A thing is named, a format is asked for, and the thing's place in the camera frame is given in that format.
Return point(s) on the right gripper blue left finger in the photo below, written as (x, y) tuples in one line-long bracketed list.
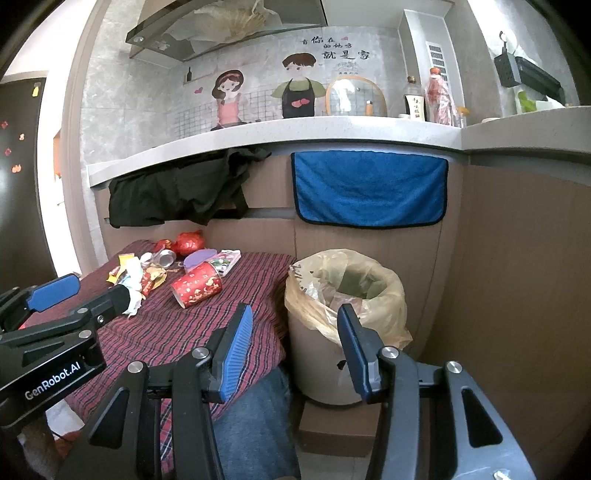
[(229, 351)]

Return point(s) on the range hood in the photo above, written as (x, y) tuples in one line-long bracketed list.
[(178, 31)]

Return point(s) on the red paper cup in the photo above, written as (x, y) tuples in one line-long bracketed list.
[(197, 285)]

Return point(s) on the clear bottle with label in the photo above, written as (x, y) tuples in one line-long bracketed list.
[(414, 99)]

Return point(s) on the yellow snack wrapper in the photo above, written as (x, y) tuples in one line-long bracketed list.
[(120, 269)]

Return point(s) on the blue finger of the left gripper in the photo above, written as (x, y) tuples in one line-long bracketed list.
[(17, 304)]

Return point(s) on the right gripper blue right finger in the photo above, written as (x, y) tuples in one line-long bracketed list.
[(361, 346)]

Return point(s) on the red gold snack wrapper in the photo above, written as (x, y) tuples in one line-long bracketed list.
[(152, 278)]

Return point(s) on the red drink bottle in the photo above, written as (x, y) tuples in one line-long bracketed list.
[(439, 99)]

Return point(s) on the pink Kleenex tissue pack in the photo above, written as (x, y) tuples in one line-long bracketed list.
[(224, 260)]

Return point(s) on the black refrigerator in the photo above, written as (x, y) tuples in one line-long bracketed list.
[(25, 255)]

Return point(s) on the red drink can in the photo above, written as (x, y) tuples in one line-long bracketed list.
[(163, 253)]

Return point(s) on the black cloth hanging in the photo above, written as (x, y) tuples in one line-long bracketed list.
[(196, 188)]

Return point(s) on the blue towel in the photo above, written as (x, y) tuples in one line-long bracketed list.
[(369, 189)]

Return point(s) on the red plaid tablecloth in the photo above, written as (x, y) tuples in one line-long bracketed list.
[(161, 331)]

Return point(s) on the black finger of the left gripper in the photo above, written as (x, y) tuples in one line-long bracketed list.
[(101, 310)]

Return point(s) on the purple felt coaster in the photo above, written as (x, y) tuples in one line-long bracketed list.
[(197, 257)]

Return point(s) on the round wooden frame mirror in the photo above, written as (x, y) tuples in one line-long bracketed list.
[(352, 95)]

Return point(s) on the trash bin with yellow bag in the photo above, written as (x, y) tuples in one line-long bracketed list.
[(316, 287)]

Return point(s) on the white tissue bundle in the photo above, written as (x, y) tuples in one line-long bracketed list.
[(131, 279)]

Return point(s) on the brown cardboard box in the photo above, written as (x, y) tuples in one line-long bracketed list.
[(343, 431)]

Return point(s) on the blue jeans leg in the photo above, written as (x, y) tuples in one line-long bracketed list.
[(254, 436)]

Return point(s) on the green plastic bag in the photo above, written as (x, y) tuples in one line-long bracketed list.
[(524, 104)]

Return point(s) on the red plastic bag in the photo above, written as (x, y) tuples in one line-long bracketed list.
[(187, 243)]

